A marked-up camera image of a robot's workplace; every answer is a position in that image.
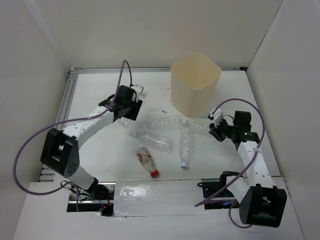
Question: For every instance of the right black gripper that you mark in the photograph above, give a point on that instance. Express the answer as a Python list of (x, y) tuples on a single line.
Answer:
[(215, 132)]

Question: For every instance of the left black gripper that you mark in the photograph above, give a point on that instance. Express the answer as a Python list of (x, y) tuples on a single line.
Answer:
[(137, 105)]

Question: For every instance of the clear bottle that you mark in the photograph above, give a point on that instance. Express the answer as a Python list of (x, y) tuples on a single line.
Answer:
[(166, 123), (153, 139), (129, 125), (197, 126)]

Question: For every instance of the red cap labelled bottle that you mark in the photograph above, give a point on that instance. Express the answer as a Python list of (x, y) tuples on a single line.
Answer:
[(147, 162)]

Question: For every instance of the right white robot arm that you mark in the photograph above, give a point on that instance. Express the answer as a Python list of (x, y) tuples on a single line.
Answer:
[(261, 202)]

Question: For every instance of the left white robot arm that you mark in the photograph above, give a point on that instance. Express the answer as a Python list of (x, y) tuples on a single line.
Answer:
[(61, 147)]

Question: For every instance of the beige plastic bin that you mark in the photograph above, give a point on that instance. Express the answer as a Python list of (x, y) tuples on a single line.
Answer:
[(192, 83)]

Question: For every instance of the clear bottle pointing down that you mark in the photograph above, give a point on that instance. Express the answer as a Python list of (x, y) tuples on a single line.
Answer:
[(186, 146)]

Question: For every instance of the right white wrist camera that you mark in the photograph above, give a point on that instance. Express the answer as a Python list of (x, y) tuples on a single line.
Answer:
[(215, 115)]

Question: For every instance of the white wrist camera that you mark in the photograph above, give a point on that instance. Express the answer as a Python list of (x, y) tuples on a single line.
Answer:
[(215, 115), (140, 92)]

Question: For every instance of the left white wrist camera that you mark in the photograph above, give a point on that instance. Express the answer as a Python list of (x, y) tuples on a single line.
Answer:
[(140, 92)]

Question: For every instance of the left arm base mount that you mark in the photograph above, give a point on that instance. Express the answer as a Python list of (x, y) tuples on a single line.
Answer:
[(102, 203)]

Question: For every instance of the aluminium frame rail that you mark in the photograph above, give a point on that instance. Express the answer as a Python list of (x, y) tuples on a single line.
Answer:
[(110, 155)]

